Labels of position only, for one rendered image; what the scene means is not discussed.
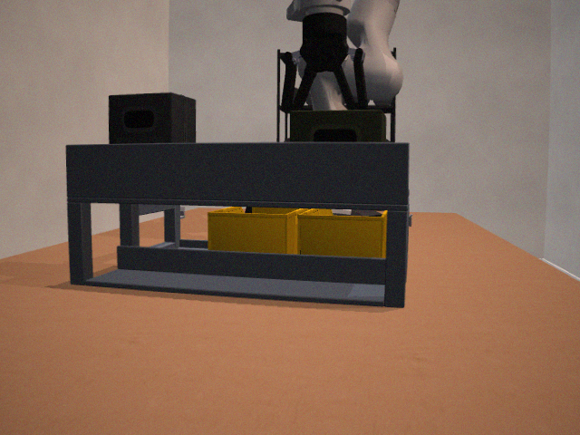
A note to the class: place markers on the dark grey metal shelf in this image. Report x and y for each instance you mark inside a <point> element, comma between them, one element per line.
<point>147,178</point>

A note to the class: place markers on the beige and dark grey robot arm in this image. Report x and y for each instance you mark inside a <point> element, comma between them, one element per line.
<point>369,23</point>

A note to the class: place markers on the yellow bin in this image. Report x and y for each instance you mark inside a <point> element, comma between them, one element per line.
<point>327,212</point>
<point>341,235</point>
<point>230,229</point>

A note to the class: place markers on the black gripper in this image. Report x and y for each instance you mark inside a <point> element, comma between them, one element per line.
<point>324,48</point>

